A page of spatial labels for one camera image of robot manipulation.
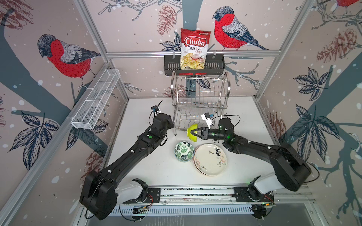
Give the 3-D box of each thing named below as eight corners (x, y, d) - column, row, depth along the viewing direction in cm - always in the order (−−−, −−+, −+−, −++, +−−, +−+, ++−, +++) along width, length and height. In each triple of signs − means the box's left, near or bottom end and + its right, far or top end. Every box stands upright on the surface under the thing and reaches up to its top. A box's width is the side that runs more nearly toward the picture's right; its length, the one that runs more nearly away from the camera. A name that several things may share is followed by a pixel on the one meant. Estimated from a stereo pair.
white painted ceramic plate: (194, 176, 80) (194, 174, 78) (192, 145, 93) (193, 143, 91) (229, 176, 80) (230, 174, 78) (223, 145, 93) (223, 143, 91)
